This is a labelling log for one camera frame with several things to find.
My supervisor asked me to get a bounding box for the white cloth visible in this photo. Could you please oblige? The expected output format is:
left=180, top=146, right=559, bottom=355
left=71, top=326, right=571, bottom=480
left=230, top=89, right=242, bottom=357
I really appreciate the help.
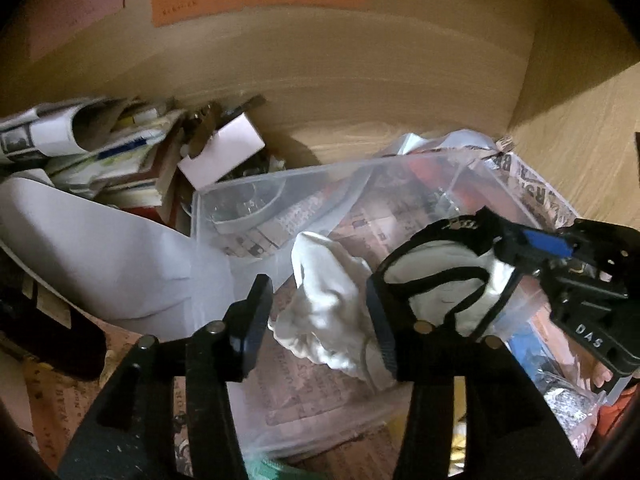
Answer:
left=269, top=231, right=397, bottom=392

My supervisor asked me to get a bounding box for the small white box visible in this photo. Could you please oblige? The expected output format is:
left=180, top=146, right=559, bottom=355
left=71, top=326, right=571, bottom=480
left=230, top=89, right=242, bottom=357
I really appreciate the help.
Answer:
left=178, top=113, right=265, bottom=191

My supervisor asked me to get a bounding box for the grey knitted cloth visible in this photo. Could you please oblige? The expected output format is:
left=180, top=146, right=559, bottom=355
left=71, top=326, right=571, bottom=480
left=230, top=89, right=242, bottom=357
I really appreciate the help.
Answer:
left=542, top=382, right=600, bottom=456

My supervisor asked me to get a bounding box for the clear plastic storage box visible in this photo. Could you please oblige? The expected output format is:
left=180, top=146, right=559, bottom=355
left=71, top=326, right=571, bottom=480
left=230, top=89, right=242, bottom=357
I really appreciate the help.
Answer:
left=191, top=148, right=633, bottom=461

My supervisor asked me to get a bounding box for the rolled newspaper stack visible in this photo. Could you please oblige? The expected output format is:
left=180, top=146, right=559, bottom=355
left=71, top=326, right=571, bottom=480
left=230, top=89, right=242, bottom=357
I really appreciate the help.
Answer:
left=1, top=96, right=188, bottom=208

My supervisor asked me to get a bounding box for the dark wine bottle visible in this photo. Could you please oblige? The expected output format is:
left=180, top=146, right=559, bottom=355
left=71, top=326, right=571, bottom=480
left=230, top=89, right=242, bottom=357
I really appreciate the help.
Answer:
left=1, top=252, right=107, bottom=382

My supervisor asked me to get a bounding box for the pink sticky note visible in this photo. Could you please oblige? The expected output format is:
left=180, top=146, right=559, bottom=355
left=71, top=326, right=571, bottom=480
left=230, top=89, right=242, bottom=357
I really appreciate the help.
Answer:
left=27, top=0, right=125, bottom=61

